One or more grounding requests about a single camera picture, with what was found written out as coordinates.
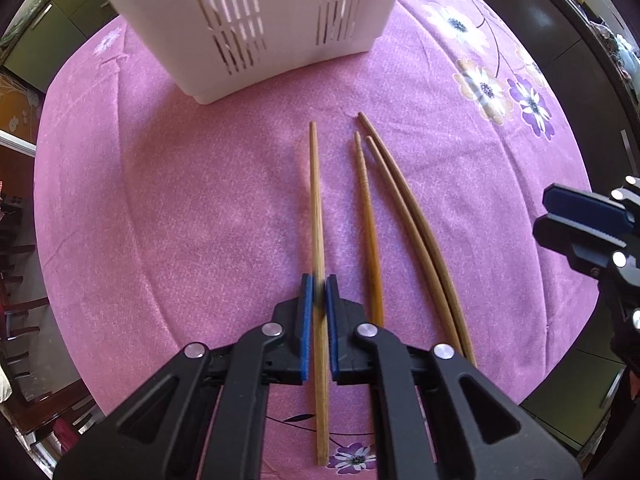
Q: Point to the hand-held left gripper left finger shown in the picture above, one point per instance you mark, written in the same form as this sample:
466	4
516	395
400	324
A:
305	330

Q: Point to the green base cabinets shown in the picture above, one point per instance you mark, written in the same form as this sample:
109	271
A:
75	5

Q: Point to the wooden chopstick with ridged tip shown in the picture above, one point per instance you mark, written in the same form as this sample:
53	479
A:
367	220

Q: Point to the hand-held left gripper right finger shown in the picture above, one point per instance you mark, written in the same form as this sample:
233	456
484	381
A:
332	330

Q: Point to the white slotted plastic utensil holder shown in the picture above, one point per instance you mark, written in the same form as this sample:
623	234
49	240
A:
150	35

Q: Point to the pink floral tablecloth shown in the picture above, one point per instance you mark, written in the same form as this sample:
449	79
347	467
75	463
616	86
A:
175	210

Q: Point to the light wooden chopstick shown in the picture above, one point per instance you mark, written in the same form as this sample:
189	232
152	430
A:
315	210

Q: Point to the dark red wooden chair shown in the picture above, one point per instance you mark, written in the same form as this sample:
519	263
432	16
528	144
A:
30	310

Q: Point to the sliding glass door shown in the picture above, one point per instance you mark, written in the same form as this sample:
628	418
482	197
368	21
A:
20	100

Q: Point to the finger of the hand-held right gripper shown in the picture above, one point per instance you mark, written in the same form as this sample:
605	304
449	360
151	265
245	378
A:
575	240
585	207

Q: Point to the pile of dishware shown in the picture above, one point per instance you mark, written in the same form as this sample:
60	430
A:
617	47

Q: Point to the dark brown wooden chopstick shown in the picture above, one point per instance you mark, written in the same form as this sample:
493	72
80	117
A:
380	170
389	157

